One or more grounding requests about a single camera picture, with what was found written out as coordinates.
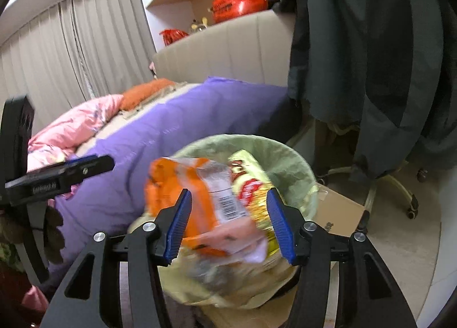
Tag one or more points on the orange snack packet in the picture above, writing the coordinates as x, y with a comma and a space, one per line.
171, 185

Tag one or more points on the office chair base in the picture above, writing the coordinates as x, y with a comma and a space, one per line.
389, 178

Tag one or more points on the large red plastic bag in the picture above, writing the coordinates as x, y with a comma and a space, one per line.
237, 1

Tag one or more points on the beige padded headboard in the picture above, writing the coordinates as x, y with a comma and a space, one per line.
232, 49

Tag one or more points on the beige curtain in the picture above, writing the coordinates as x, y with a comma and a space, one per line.
110, 35
43, 64

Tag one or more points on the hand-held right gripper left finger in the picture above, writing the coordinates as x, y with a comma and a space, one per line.
176, 228

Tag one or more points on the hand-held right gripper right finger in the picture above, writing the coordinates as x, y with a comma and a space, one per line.
282, 228

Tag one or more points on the pink printed duvet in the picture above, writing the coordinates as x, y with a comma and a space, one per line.
71, 128

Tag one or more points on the small red plastic bag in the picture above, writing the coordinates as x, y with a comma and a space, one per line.
173, 36

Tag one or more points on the purple blanket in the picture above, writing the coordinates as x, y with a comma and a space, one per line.
160, 124

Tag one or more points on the yellow rabbit toy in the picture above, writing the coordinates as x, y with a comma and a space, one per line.
199, 26

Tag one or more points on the yellow bin bag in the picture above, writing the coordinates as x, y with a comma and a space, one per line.
285, 156

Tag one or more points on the orange pillow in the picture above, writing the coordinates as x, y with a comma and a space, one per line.
146, 94

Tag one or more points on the cardboard box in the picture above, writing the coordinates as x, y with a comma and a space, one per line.
339, 210

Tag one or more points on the yellow snack packet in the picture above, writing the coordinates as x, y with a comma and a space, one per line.
250, 185

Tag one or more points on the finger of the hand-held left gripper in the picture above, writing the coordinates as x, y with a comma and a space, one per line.
53, 180

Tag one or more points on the dark grey jacket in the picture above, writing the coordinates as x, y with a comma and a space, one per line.
357, 46

